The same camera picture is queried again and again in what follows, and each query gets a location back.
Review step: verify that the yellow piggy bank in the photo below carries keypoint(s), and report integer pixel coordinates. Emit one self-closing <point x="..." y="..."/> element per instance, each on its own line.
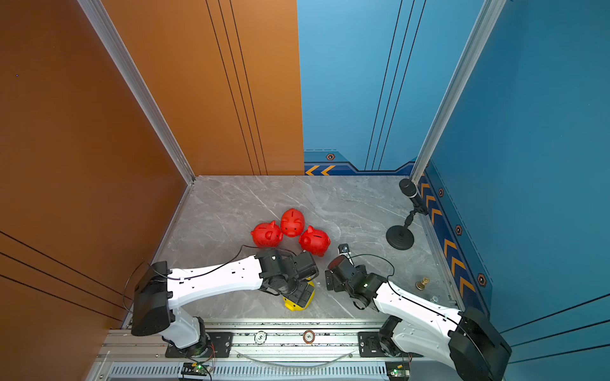
<point x="300" y="300"/>

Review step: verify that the aluminium corner post right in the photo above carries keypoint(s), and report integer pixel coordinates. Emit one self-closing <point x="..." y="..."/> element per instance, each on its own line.
<point x="482" y="29"/>

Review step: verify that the red piggy bank left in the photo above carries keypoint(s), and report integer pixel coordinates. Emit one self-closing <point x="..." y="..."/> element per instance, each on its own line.
<point x="267" y="235"/>

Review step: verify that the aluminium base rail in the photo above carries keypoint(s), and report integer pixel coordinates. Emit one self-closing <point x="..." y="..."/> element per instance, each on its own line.
<point x="267" y="349"/>

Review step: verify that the aluminium corner post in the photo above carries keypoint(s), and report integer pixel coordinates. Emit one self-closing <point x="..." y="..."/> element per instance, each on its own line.
<point x="107" y="33"/>
<point x="482" y="29"/>

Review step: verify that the aluminium corner post left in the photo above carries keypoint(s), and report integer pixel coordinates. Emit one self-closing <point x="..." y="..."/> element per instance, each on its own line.
<point x="107" y="33"/>

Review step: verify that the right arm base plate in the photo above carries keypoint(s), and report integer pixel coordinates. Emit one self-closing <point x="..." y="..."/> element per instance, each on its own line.
<point x="372" y="345"/>

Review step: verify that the red piggy bank right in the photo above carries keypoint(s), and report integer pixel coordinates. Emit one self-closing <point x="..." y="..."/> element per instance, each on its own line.
<point x="314" y="241"/>

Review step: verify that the red piggy bank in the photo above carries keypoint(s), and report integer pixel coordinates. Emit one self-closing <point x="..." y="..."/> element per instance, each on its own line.
<point x="314" y="241"/>
<point x="267" y="235"/>
<point x="292" y="223"/>

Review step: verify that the red piggy bank middle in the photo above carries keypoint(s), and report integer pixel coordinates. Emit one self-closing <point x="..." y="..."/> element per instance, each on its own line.
<point x="292" y="223"/>

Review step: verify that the green circuit board right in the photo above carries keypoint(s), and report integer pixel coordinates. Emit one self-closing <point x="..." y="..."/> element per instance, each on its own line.
<point x="398" y="371"/>

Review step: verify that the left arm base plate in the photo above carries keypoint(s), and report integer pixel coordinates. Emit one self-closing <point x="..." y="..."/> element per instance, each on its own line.
<point x="218" y="345"/>

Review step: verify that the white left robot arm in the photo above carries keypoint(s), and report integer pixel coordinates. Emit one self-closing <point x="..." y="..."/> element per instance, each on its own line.
<point x="162" y="294"/>

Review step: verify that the green circuit board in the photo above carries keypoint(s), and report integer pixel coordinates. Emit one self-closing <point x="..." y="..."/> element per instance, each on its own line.
<point x="398" y="371"/>
<point x="195" y="371"/>

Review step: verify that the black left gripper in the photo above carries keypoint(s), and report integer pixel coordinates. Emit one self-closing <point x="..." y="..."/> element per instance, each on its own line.
<point x="300" y="298"/>

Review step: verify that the green circuit board left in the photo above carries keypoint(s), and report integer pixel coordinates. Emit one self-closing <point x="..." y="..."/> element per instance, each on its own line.
<point x="195" y="371"/>

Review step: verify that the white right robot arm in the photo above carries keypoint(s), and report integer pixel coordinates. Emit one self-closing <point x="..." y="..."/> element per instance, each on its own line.
<point x="463" y="340"/>

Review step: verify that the small brass fitting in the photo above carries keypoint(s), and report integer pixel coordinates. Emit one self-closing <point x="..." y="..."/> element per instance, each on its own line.
<point x="422" y="284"/>

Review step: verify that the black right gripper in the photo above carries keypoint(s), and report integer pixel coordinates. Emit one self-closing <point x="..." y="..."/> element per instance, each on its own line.
<point x="334" y="282"/>

